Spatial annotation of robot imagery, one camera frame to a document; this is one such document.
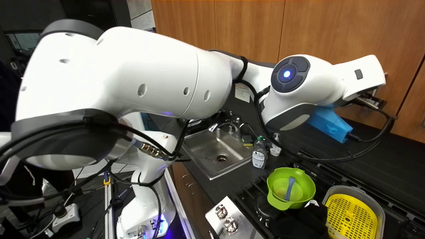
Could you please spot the black cloth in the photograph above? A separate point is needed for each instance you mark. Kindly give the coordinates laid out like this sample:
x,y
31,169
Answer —
x,y
298,222

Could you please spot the wooden wall cabinet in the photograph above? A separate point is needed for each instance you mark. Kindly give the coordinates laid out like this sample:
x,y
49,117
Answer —
x,y
252,30

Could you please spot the blue plastic spoon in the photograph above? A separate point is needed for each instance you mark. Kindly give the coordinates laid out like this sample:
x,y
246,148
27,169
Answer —
x,y
290,187

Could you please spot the yellow and dark sponge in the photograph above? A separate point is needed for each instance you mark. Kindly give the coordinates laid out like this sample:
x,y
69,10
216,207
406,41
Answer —
x,y
247,141

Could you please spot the clear dish soap bottle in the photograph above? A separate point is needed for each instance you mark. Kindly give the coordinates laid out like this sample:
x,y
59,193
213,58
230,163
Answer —
x,y
259,156

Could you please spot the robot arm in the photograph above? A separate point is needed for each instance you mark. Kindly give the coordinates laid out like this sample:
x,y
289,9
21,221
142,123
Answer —
x,y
132,76

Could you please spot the small white pump dispenser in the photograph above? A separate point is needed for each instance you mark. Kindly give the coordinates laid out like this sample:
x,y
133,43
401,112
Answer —
x,y
275,148

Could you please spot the steel sink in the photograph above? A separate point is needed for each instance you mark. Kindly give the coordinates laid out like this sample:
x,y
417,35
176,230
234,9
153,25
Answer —
x,y
212,149

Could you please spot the green plastic bowl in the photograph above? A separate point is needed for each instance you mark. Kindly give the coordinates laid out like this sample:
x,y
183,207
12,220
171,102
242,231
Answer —
x,y
303,196

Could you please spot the stove knob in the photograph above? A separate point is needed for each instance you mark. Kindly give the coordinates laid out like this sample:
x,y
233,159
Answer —
x,y
221,211
231,224

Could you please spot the chrome tap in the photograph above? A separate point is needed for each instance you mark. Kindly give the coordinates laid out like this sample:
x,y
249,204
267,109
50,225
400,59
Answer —
x,y
232,125

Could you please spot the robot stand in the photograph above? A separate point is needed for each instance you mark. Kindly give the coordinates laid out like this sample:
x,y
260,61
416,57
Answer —
x,y
108,205

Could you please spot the whiteboard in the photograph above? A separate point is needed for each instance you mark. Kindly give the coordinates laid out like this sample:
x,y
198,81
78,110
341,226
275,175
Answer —
x,y
141,15

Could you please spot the clear container with yellow basket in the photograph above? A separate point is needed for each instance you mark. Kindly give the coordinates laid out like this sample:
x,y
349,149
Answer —
x,y
352,215

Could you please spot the monitor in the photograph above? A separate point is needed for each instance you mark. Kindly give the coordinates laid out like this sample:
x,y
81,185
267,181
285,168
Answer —
x,y
25,41

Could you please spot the black and steel stove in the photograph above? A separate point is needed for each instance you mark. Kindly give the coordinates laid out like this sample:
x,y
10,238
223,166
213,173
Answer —
x,y
365,166

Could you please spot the wooden base cabinet door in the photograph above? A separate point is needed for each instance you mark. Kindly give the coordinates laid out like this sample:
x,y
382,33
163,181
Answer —
x,y
191,196

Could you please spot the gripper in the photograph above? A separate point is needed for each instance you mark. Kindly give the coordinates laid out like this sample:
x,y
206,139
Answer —
x,y
369,99

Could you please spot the white paper note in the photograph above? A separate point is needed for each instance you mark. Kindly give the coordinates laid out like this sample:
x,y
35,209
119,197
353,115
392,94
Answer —
x,y
242,93

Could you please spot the white power strip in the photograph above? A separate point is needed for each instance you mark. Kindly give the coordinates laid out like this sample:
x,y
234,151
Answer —
x,y
68,217

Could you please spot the stove burner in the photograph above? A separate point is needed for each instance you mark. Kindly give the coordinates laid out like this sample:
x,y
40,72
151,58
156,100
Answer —
x,y
264,210

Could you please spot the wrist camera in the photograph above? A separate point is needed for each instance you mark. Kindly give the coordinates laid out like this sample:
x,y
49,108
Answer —
x,y
327,122

